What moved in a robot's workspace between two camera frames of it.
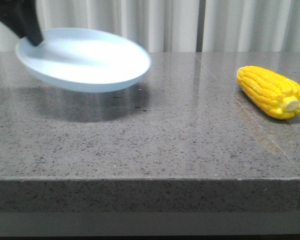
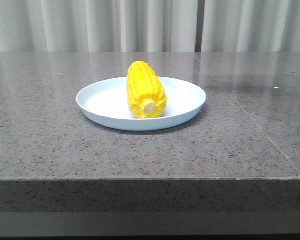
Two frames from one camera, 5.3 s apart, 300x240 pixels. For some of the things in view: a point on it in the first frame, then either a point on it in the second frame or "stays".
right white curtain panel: (269, 26) stays
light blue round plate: (84, 60) → (105, 102)
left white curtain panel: (160, 26) stays
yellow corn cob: (278, 96) → (147, 98)
